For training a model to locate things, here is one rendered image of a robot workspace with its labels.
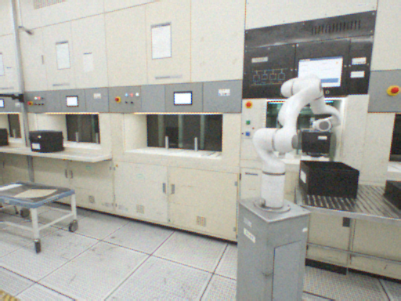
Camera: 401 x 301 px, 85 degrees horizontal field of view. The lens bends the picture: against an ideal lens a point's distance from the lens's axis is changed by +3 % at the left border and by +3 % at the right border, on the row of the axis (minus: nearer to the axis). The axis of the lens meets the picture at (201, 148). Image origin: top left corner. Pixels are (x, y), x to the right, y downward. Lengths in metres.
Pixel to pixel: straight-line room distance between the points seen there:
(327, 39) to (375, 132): 0.75
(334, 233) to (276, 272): 0.93
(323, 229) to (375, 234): 0.34
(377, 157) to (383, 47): 0.76
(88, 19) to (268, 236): 2.75
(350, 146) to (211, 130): 1.34
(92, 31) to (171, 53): 1.05
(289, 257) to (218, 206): 1.00
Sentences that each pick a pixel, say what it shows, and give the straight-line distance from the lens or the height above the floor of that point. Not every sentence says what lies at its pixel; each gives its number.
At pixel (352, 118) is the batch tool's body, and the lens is 1.88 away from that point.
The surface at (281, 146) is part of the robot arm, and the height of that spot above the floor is 1.10.
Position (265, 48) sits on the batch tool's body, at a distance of 1.98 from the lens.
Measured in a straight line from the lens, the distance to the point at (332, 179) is 1.55.
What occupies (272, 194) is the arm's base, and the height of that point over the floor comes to 0.85.
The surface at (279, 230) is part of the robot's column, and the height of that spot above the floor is 0.69.
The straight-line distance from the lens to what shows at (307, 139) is 2.10.
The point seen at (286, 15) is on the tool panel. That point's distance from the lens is 2.04.
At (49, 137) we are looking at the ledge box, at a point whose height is 0.98.
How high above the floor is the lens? 1.24
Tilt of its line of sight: 8 degrees down
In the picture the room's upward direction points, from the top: straight up
